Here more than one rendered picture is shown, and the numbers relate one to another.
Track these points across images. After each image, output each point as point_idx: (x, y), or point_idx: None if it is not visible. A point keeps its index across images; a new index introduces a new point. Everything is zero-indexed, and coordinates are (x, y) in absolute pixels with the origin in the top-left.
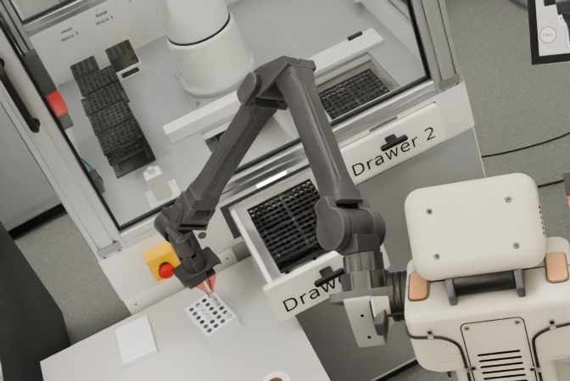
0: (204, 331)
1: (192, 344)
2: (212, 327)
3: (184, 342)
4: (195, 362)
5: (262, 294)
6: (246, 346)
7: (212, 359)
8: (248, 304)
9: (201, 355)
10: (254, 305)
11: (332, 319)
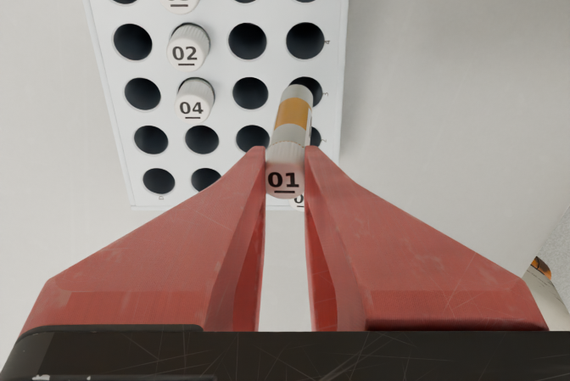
0: (131, 169)
1: (57, 66)
2: (184, 176)
3: (10, 15)
4: (41, 175)
5: (552, 64)
6: (281, 255)
7: (123, 211)
8: (451, 58)
9: (80, 162)
10: (470, 94)
11: None
